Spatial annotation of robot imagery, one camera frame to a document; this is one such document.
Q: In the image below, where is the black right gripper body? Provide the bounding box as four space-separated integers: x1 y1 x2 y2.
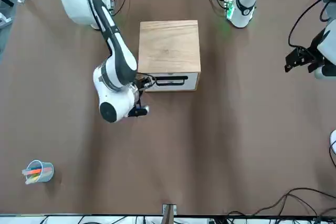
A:
135 76 151 90

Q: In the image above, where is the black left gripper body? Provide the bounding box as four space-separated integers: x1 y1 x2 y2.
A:
285 47 326 67

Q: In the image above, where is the black drawer handle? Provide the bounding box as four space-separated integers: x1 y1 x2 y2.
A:
155 76 189 86

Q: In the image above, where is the wooden cabinet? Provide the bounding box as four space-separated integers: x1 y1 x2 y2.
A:
138 19 202 93

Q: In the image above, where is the white-fronted wooden drawer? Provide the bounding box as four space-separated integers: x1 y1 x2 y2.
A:
143 72 198 91

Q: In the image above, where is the blue pen cup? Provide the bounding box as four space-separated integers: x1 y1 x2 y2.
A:
22 159 55 185

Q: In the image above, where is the black cable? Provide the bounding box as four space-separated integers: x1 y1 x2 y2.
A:
225 187 336 224
288 0 336 49

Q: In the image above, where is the aluminium camera post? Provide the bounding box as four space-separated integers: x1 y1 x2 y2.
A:
162 203 177 224

